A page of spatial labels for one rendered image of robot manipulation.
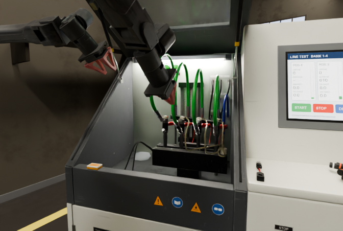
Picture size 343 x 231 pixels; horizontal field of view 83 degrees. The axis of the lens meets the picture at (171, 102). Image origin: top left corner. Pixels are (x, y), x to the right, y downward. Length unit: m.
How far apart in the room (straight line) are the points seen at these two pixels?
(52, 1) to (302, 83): 2.78
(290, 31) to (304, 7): 7.13
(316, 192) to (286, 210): 0.10
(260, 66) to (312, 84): 0.21
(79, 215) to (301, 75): 1.07
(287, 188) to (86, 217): 0.75
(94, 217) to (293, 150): 0.84
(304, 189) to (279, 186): 0.07
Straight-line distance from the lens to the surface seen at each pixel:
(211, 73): 1.16
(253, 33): 1.00
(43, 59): 2.84
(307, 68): 0.98
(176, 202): 0.76
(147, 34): 0.44
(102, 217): 0.93
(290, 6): 8.23
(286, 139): 0.92
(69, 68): 2.93
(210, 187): 0.71
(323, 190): 0.75
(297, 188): 0.73
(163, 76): 0.51
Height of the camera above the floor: 1.29
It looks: 6 degrees down
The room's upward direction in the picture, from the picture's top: straight up
